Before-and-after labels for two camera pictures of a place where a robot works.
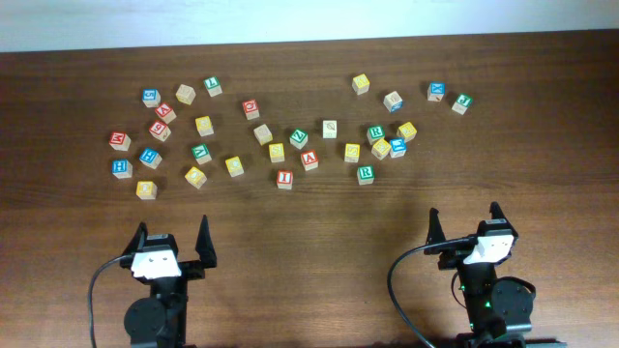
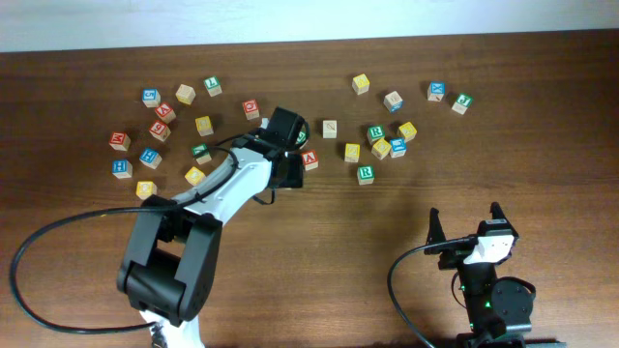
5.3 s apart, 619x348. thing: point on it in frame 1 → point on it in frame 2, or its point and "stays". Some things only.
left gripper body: [191, 271] → [295, 174]
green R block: [366, 175] stays
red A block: [309, 159] stays
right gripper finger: [435, 233] stays
